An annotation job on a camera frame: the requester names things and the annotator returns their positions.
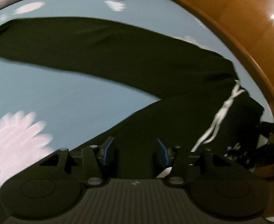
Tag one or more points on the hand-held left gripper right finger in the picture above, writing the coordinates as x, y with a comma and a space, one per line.
162, 153

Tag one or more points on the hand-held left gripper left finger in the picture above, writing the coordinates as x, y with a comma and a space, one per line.
109, 149

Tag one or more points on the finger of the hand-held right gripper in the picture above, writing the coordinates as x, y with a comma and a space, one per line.
272, 127

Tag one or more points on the wooden bed headboard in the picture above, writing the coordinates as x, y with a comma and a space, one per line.
244, 28

